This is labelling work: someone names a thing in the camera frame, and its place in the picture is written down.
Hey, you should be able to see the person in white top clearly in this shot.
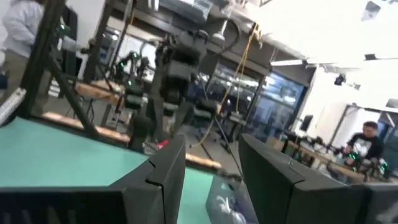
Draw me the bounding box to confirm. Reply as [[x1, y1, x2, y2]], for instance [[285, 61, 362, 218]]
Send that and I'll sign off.
[[0, 0, 82, 118]]

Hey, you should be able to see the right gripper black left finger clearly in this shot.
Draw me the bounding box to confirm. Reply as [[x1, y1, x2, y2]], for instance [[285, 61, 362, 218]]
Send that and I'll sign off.
[[0, 133, 187, 224]]

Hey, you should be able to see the small black monitor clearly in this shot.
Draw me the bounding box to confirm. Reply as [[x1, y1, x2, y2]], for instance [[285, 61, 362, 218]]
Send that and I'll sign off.
[[300, 114, 314, 132]]

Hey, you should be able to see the wooden background table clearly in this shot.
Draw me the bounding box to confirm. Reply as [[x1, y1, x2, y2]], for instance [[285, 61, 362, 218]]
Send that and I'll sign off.
[[74, 79, 126, 107]]

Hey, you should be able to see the person in printed black shirt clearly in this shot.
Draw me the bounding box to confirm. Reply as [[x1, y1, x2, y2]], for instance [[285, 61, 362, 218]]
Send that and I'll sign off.
[[343, 120, 385, 167]]

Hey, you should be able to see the background wooden workbench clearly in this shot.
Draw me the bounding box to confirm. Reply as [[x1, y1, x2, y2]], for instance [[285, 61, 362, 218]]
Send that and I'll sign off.
[[270, 136, 398, 185]]

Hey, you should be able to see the silver aluminium rail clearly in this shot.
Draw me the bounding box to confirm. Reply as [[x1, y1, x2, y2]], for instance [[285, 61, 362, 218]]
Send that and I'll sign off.
[[0, 86, 27, 126]]

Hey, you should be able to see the long ceiling light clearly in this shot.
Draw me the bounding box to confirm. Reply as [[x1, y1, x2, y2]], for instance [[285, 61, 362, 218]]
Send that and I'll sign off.
[[269, 58, 304, 67]]

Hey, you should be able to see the yellow hanging cable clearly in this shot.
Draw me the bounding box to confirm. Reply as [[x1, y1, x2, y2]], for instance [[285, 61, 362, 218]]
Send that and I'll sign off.
[[189, 23, 261, 149]]

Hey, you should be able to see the grey translucent plastic bin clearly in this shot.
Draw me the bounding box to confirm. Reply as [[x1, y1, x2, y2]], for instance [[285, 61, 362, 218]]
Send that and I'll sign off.
[[205, 175, 259, 224]]

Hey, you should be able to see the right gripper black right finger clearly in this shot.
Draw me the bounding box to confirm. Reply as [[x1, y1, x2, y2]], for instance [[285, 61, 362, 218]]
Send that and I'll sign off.
[[238, 133, 398, 224]]

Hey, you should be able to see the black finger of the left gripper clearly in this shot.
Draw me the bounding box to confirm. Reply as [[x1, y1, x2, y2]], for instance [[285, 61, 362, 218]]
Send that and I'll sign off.
[[146, 92, 166, 141], [173, 101, 196, 135]]

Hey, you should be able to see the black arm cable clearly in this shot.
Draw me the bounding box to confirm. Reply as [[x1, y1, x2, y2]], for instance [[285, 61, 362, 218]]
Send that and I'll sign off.
[[198, 17, 243, 55]]

